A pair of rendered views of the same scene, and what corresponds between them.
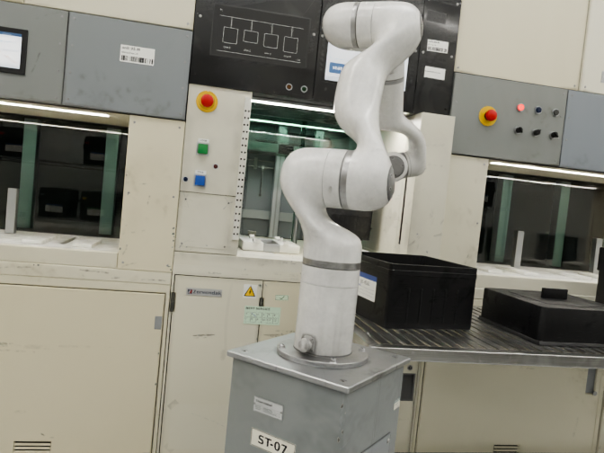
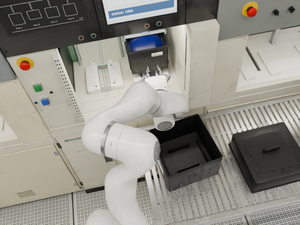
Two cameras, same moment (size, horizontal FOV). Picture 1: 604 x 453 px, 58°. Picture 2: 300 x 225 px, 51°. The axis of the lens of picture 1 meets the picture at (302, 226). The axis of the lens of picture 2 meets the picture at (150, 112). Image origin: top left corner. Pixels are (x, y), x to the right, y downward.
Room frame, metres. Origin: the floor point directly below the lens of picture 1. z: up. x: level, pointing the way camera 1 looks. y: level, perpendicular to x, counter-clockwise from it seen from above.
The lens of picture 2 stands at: (0.81, -0.25, 2.23)
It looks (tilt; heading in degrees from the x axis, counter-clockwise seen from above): 53 degrees down; 6
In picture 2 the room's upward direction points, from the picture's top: 7 degrees counter-clockwise
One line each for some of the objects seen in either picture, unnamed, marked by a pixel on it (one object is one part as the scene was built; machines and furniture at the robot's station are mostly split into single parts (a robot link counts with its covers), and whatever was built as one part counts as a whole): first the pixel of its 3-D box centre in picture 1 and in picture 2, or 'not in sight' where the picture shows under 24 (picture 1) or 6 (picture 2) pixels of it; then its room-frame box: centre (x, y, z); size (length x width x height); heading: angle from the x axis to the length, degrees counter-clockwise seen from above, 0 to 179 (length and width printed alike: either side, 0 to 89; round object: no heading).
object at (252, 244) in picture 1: (268, 243); (104, 76); (2.10, 0.12, 0.89); 0.22 x 0.21 x 0.04; 12
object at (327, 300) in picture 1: (326, 309); not in sight; (1.13, -0.07, 0.85); 0.19 x 0.19 x 0.18
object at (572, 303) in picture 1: (552, 310); (268, 154); (1.58, -0.74, 0.83); 0.29 x 0.29 x 0.13; 14
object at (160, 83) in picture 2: not in sight; (156, 87); (1.73, -0.21, 1.19); 0.11 x 0.10 x 0.07; 9
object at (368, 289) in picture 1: (406, 288); (184, 152); (1.60, -0.32, 0.85); 0.28 x 0.28 x 0.17; 20
